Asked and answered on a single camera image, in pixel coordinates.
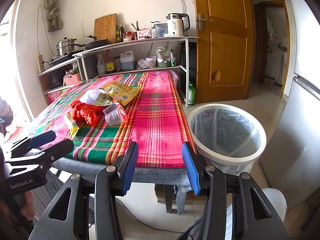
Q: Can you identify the red plastic bag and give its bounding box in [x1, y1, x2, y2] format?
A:
[70, 100, 105, 127]

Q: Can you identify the yellow snack bag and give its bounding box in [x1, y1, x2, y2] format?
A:
[98, 81, 140, 106]

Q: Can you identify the white trash bin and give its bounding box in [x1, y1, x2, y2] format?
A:
[188, 103, 267, 176]

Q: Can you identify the person's left hand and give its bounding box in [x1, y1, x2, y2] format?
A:
[1, 191, 35, 225]

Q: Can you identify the pink plaid tablecloth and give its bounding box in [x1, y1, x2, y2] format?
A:
[17, 72, 192, 168]

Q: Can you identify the pink plastic basket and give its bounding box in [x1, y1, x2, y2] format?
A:
[63, 70, 81, 86]

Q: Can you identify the silver refrigerator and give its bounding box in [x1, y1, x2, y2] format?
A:
[260, 0, 319, 210]

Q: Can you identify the green plastic bottle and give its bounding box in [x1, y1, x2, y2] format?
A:
[188, 83, 196, 105]

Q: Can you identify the dark sauce bottle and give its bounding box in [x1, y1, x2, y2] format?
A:
[105, 50, 116, 73]

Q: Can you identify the steel steamer pot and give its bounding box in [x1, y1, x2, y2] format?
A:
[56, 37, 76, 56]

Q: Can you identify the white oil jug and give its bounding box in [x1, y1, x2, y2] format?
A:
[120, 51, 135, 71]

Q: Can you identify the black frying pan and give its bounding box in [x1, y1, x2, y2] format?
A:
[68, 35, 108, 50]

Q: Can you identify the bamboo cutting board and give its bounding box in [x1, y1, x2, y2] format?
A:
[94, 14, 117, 44]

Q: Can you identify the brown wooden door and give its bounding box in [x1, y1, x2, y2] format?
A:
[195, 0, 255, 103]

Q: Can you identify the white metal shelf rack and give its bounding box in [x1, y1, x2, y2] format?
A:
[37, 36, 200, 108]

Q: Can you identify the pink utensil holder box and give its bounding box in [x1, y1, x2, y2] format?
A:
[137, 28, 152, 40]

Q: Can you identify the clear plastic storage box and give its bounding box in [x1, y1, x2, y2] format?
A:
[151, 22, 168, 38]

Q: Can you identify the white electric kettle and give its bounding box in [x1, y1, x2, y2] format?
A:
[166, 13, 190, 37]

